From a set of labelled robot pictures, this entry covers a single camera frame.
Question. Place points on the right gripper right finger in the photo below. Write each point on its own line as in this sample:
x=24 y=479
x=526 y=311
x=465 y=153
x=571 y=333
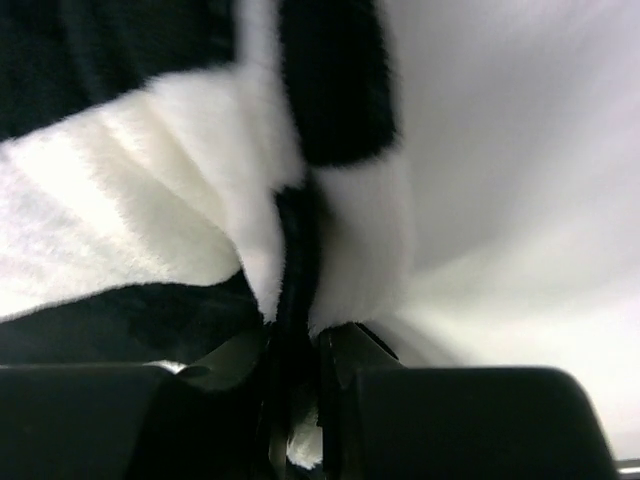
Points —
x=383 y=420

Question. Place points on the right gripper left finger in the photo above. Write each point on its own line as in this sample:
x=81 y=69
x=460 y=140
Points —
x=208 y=420

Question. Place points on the black and white striped garment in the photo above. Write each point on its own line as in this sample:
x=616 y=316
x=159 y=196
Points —
x=176 y=173

